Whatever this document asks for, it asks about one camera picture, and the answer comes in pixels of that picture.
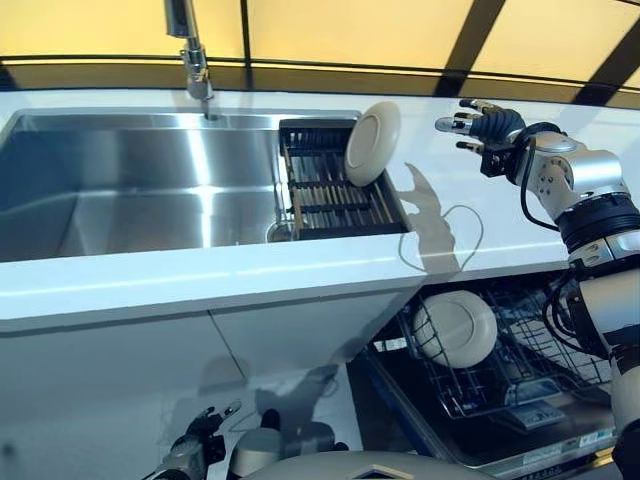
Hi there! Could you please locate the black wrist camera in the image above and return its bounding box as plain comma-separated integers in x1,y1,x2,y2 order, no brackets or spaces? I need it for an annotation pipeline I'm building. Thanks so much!
207,433,227,464
479,144,517,178

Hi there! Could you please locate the chrome kitchen faucet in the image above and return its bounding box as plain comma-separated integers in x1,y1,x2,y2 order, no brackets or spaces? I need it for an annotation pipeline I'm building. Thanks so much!
164,0,215,122

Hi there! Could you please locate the black window frame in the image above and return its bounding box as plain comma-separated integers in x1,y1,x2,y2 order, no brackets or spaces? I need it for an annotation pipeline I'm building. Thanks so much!
0,0,640,109

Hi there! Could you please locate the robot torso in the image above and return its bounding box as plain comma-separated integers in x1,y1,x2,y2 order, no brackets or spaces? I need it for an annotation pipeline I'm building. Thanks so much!
249,449,481,480

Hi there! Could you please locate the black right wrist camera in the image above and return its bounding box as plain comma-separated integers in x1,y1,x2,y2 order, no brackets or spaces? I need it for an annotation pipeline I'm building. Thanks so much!
479,144,517,178

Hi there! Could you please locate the wire dishwasher rack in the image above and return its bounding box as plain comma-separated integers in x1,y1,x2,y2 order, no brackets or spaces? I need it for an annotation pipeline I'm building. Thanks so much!
394,284,617,422

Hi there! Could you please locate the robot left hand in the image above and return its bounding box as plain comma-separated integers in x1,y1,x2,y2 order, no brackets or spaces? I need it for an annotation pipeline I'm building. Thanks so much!
187,398,243,437

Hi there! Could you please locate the robot right leg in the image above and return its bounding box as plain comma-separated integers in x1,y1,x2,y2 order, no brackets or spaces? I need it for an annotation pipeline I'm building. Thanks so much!
294,422,350,457

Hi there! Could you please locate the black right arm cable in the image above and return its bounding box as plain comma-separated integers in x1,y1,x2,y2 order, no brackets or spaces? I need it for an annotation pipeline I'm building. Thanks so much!
517,134,614,357

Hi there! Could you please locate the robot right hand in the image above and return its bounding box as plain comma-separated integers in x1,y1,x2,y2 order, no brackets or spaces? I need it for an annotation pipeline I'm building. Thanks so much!
434,98,526,154

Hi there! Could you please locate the white cabinet door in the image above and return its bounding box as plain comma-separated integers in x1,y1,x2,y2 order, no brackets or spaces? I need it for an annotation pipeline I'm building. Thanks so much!
209,287,417,375
0,312,252,480

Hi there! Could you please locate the robot leg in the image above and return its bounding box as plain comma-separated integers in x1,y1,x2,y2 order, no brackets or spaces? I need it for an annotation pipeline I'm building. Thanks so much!
294,422,350,457
229,408,287,476

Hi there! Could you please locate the dishwasher detergent dispenser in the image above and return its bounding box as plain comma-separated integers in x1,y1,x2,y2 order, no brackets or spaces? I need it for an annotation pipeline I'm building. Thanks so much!
514,404,567,430

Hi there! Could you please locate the robot left leg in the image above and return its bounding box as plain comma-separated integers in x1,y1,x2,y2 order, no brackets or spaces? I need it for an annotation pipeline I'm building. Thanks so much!
229,408,287,476

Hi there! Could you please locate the cream ceramic plate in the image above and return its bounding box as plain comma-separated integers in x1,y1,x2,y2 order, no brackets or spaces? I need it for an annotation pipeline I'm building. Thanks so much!
412,290,499,371
343,101,403,189

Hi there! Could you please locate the stainless steel sink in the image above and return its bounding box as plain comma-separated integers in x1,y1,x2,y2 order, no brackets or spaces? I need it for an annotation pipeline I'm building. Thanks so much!
0,108,412,265

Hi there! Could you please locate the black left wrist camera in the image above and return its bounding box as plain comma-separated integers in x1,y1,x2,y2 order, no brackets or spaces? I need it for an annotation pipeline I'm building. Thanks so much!
207,433,227,464

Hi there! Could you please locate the black sink drying rack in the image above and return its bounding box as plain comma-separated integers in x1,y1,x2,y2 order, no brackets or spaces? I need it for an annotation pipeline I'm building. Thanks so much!
278,118,412,242

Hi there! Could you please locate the metal sink drain strainer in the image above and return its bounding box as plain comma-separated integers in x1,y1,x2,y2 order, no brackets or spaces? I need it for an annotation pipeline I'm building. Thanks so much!
264,222,295,242

